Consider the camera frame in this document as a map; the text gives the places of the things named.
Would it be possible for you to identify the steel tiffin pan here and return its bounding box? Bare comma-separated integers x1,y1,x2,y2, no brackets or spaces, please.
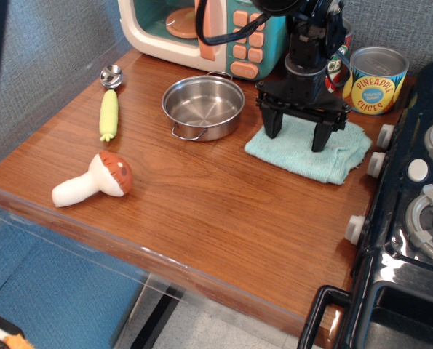
162,72,245,142

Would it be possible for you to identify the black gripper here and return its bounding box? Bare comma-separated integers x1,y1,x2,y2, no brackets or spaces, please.
255,71,351,152

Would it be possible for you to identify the grey stove knob front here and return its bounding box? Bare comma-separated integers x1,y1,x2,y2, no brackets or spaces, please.
345,215,365,245

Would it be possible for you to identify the toy microwave teal and cream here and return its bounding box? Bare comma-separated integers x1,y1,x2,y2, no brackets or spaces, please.
118,0,288,81

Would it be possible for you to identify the pineapple slices can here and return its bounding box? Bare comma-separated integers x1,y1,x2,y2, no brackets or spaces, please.
342,47,409,116

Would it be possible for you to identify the black toy stove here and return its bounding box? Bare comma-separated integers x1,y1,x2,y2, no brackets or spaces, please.
298,63,433,348

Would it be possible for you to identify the orange plate inside microwave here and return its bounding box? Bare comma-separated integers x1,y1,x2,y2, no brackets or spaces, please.
165,7,197,39

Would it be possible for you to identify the grey stove knob middle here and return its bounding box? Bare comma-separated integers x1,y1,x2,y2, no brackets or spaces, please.
367,152,386,179

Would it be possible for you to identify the spoon with yellow-green handle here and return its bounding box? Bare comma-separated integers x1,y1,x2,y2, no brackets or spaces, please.
99,65,123,142

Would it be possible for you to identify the tomato sauce can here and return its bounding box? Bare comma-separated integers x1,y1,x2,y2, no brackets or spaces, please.
325,18,354,92

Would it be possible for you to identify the grey stove knob rear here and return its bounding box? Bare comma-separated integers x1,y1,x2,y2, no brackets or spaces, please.
376,124,394,150

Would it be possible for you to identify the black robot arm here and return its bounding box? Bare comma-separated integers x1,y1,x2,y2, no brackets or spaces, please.
256,1,351,152

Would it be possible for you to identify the grey stove knob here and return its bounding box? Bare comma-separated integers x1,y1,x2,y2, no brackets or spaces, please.
376,124,394,150
367,152,386,179
345,215,365,245

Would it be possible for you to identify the orange fuzzy object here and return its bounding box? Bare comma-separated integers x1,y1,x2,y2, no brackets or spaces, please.
3,334,35,349

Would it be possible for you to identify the light blue cloth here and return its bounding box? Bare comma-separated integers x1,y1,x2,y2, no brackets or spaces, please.
245,116,372,185

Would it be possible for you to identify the plush mushroom toy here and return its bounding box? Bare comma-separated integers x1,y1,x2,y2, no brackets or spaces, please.
52,151,134,207

